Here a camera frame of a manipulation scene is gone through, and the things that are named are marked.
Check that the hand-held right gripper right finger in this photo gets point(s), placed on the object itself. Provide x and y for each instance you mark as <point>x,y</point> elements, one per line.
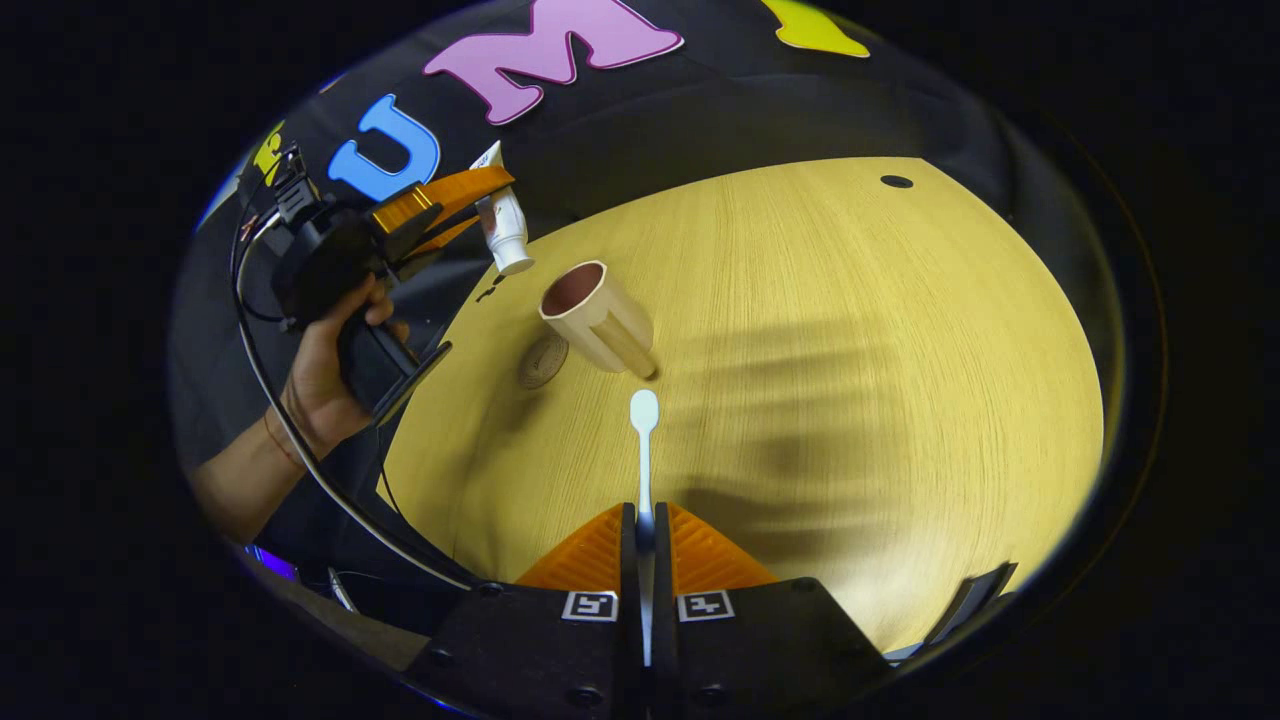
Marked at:
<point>760,650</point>

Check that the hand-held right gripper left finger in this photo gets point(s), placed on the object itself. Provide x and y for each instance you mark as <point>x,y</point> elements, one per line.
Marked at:
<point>540,650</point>

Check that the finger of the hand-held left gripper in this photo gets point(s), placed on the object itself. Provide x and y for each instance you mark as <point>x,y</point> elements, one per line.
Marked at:
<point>430,235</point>
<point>450,195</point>

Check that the white toothpaste tube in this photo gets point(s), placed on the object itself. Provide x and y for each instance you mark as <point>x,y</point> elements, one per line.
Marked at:
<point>505,235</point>

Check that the white toothbrush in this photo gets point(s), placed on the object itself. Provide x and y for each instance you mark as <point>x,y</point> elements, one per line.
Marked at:
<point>645,430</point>

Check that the wooden desktop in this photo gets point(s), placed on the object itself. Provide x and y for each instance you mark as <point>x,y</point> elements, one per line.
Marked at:
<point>850,350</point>

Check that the black backdrop cloth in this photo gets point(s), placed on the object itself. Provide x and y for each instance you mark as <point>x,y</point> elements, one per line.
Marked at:
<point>700,110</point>

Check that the black desk edge bracket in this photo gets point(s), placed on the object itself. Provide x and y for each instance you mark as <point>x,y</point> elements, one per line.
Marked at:
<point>975,600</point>

